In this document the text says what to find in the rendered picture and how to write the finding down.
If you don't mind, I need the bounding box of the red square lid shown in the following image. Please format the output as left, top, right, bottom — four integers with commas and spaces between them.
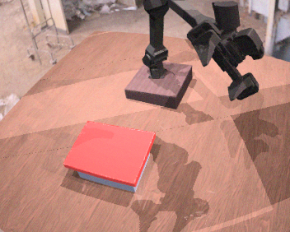
63, 121, 156, 187

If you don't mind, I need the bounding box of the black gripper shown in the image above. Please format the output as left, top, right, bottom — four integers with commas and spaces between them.
187, 20, 260, 102

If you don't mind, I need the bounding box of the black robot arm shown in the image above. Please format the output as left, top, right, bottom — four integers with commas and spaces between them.
142, 0, 264, 79

